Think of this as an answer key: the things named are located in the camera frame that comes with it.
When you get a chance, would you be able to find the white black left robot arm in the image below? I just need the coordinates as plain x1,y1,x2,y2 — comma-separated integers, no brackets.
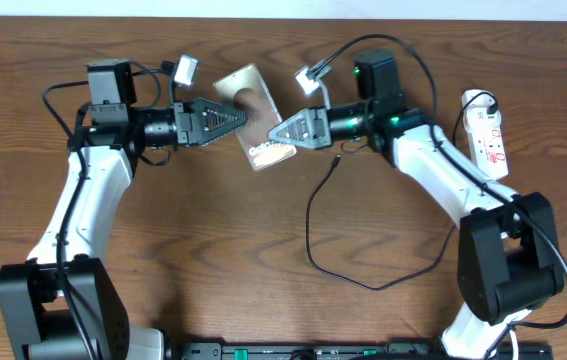
0,59,248,359

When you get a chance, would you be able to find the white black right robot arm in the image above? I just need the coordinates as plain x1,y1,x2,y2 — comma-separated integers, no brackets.
268,49,567,359

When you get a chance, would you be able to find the white power strip socket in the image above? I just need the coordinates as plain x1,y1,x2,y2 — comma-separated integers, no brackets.
461,89,509,180

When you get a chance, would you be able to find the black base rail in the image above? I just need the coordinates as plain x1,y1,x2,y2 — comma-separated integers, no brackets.
165,341,554,360

